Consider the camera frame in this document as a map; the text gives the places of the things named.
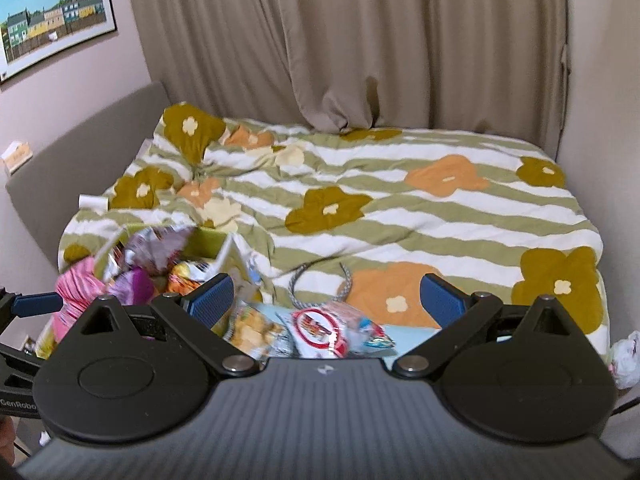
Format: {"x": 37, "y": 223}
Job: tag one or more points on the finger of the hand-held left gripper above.
{"x": 17, "y": 360}
{"x": 37, "y": 305}

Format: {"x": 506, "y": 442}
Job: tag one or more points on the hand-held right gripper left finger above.
{"x": 212, "y": 300}

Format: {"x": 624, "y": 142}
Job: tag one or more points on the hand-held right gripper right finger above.
{"x": 442, "y": 300}

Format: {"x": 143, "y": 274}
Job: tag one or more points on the pink striped snack bag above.
{"x": 75, "y": 285}

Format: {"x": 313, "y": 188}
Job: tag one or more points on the yellow green cardboard box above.
{"x": 210, "y": 242}

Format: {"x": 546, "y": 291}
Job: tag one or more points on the white red circle snack bag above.
{"x": 320, "y": 332}

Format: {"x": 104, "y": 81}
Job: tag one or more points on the fried chips picture snack packet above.
{"x": 250, "y": 330}

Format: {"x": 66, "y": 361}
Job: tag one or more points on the green striped floral blanket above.
{"x": 400, "y": 220}

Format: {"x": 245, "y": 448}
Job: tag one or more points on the small white object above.
{"x": 92, "y": 202}

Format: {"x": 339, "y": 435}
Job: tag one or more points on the grey headboard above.
{"x": 75, "y": 160}

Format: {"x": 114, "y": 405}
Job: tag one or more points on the small cream box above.
{"x": 17, "y": 156}

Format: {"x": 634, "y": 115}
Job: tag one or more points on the white plastic bag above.
{"x": 627, "y": 360}

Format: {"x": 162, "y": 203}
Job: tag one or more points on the beige curtain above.
{"x": 350, "y": 35}

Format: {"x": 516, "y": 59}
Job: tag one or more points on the wall poster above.
{"x": 50, "y": 15}

